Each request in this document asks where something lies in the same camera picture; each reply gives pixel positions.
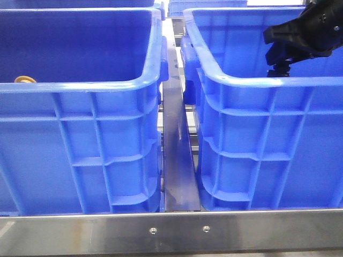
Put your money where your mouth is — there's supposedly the metal divider rail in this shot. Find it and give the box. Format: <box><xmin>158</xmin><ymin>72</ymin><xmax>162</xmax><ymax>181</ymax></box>
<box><xmin>162</xmin><ymin>19</ymin><xmax>201</xmax><ymax>212</ymax></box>

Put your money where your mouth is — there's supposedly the blue crate background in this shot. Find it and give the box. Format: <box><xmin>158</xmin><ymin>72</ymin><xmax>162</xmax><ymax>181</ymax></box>
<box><xmin>168</xmin><ymin>0</ymin><xmax>248</xmax><ymax>17</ymax></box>

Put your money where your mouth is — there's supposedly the blue far-left plastic bin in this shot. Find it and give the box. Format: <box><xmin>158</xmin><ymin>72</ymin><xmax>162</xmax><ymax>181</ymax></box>
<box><xmin>1</xmin><ymin>0</ymin><xmax>165</xmax><ymax>20</ymax></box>

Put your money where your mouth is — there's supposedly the blue target plastic bin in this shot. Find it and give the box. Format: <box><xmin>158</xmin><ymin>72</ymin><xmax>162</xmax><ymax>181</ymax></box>
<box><xmin>181</xmin><ymin>6</ymin><xmax>342</xmax><ymax>211</ymax></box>

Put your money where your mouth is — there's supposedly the red mushroom push button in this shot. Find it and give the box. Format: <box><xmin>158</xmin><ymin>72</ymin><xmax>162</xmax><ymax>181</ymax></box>
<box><xmin>267</xmin><ymin>61</ymin><xmax>290</xmax><ymax>78</ymax></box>

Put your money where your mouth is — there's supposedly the blue source plastic bin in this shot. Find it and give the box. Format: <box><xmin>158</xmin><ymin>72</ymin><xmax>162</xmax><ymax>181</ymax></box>
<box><xmin>1</xmin><ymin>8</ymin><xmax>168</xmax><ymax>216</ymax></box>

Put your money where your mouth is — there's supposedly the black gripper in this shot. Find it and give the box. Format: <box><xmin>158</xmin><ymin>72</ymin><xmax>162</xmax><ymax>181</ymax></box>
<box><xmin>263</xmin><ymin>1</ymin><xmax>342</xmax><ymax>65</ymax></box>

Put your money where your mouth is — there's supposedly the metal shelf front rail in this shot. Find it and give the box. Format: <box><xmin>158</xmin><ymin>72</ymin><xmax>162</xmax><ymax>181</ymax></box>
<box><xmin>1</xmin><ymin>209</ymin><xmax>342</xmax><ymax>256</ymax></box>

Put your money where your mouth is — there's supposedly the yellow mushroom push button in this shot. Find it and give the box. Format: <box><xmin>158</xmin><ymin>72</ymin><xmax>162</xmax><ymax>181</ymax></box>
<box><xmin>14</xmin><ymin>75</ymin><xmax>36</xmax><ymax>83</ymax></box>

